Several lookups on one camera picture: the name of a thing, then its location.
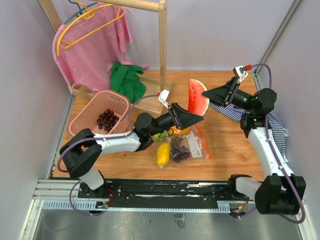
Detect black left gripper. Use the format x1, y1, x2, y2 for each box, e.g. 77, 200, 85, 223
149, 103, 205, 137

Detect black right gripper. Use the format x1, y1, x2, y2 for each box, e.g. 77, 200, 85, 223
200, 76, 254, 113

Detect fake watermelon slice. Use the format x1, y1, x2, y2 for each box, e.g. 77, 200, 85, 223
188, 79, 210, 116

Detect orange yellow fake mango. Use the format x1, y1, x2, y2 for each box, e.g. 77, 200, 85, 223
172, 126, 192, 136

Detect clear zip top bag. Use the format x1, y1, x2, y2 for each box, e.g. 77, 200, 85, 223
152, 124, 211, 168

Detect yellow fake lemon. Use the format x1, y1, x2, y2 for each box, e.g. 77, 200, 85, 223
156, 142, 171, 167

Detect red fake grape bunch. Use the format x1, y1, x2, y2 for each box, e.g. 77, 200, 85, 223
96, 108, 120, 132

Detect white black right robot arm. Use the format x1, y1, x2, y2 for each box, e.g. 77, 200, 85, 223
202, 77, 306, 224

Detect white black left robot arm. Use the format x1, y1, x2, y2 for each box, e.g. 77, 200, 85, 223
58, 102, 204, 198

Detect dark purple fake grapes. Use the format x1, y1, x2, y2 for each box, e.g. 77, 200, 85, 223
170, 136, 191, 163

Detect green fake round fruit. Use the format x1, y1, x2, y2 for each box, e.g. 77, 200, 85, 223
153, 130, 168, 141

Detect wooden clothes rack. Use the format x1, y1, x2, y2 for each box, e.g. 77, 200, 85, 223
37, 0, 174, 117

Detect blue white striped cloth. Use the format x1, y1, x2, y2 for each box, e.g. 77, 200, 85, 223
209, 103, 288, 163

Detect green cloth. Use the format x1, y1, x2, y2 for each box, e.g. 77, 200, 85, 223
110, 61, 147, 104

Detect pink plastic basket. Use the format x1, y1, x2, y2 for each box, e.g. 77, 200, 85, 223
67, 90, 131, 137

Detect pink shirt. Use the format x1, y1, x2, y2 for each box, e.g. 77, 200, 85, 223
51, 2, 150, 99

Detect yellow clothes hanger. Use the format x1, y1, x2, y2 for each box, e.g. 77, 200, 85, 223
54, 3, 133, 58

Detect dark green clothes hanger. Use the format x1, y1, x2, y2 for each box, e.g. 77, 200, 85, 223
61, 0, 86, 25

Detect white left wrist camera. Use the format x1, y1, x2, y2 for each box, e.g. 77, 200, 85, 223
158, 89, 170, 108

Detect aluminium frame post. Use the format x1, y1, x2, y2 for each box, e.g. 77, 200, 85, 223
260, 0, 304, 64

